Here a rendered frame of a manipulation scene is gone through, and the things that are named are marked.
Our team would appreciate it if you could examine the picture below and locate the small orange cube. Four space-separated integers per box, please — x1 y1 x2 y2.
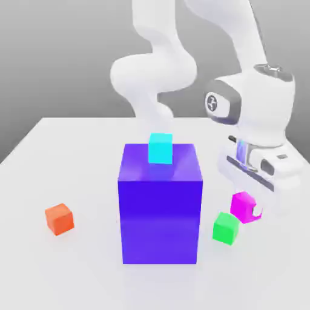
44 203 75 236

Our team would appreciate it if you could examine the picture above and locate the large purple box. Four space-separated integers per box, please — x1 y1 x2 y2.
117 143 203 265

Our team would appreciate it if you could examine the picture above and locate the small magenta cube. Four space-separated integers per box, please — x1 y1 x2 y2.
229 191 264 224

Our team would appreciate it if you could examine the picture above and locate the small green cube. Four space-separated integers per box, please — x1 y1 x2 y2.
212 212 240 246

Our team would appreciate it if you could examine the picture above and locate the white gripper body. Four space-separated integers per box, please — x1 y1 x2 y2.
217 151 280 213

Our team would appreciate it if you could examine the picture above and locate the small cyan cube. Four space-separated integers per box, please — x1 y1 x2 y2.
148 133 173 165

